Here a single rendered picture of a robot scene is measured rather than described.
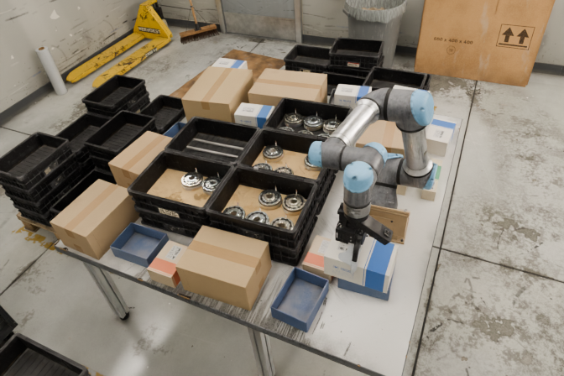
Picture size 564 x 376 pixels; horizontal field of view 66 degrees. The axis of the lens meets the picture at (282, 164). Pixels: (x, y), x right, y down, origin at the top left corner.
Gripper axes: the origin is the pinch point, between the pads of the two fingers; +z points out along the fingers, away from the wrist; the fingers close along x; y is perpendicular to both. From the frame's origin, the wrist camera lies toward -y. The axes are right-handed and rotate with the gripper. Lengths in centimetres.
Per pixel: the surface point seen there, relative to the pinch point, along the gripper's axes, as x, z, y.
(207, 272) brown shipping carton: 9, 24, 56
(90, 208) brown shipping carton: 0, 24, 124
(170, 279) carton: 13, 35, 73
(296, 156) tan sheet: -68, 28, 52
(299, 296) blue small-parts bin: -2.4, 40.2, 24.0
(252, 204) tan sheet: -31, 27, 58
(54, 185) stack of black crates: -37, 71, 211
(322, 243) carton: -25.0, 33.1, 22.3
